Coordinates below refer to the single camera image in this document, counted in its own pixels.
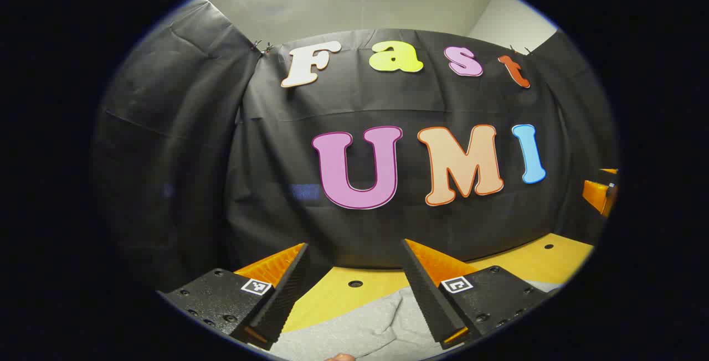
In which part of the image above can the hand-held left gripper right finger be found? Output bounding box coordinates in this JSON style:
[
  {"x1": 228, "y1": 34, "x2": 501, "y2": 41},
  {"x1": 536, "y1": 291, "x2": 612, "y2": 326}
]
[{"x1": 400, "y1": 238, "x2": 552, "y2": 350}]

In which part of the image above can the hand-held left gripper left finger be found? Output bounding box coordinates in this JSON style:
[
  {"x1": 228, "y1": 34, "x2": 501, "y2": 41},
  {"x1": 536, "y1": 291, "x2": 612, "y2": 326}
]
[{"x1": 158, "y1": 242, "x2": 311, "y2": 351}]

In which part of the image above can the grey zip-collar sweatshirt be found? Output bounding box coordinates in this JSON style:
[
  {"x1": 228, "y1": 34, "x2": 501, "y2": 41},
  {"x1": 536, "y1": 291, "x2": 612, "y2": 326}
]
[{"x1": 269, "y1": 281, "x2": 563, "y2": 361}]

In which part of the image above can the black backdrop cloth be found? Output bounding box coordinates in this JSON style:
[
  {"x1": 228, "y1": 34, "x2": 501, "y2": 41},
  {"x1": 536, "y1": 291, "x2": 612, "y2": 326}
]
[{"x1": 91, "y1": 0, "x2": 618, "y2": 290}]

